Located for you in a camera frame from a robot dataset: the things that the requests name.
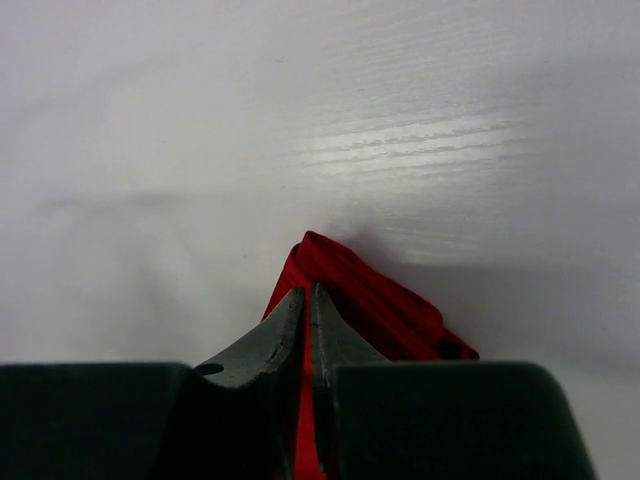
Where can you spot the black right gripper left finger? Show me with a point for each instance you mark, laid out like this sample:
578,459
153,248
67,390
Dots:
232,417

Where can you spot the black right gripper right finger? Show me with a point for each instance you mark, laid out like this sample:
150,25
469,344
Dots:
512,420

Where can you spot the red cloth napkin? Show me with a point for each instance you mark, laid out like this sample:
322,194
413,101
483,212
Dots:
360,300

